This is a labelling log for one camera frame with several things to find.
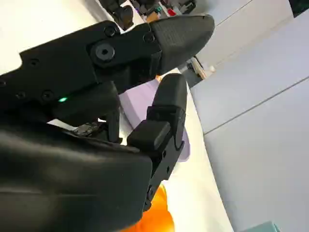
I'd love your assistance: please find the lilac plate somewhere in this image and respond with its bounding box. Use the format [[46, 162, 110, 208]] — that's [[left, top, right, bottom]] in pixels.
[[118, 79, 192, 162]]

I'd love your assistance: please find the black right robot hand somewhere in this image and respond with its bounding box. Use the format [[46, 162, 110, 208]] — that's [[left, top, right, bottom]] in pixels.
[[0, 14, 215, 232]]

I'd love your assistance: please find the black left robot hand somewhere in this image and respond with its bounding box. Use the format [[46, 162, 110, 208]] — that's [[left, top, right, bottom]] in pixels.
[[99, 0, 134, 31]]

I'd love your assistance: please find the wooden board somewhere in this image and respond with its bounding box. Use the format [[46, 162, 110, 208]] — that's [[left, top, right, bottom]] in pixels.
[[190, 56, 207, 80]]

